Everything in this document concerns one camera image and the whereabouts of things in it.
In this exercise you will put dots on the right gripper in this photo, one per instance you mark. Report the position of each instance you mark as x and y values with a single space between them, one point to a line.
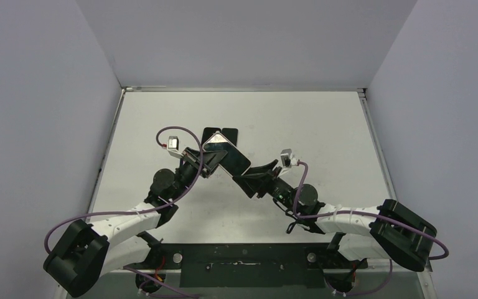
264 184

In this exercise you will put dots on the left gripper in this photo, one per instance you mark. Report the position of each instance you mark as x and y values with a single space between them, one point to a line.
210 160

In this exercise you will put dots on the black phone case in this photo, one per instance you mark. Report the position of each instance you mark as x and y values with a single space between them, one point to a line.
208 132

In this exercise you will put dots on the cream-edged spare phone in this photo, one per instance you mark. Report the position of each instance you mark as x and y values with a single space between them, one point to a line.
235 163

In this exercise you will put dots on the black phone white edge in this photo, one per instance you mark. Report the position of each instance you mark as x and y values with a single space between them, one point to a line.
231 134

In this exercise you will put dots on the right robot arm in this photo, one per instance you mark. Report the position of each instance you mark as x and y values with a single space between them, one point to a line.
387 231

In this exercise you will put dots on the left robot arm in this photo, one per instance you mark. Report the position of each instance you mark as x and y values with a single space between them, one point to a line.
85 250

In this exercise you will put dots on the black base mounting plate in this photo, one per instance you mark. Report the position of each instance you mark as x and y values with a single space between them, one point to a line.
263 265

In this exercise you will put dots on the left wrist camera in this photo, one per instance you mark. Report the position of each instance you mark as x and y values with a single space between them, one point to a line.
172 147

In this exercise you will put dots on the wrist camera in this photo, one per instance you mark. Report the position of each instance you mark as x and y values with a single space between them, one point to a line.
172 147
288 159

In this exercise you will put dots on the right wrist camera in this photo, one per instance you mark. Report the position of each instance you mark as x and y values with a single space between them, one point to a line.
288 159

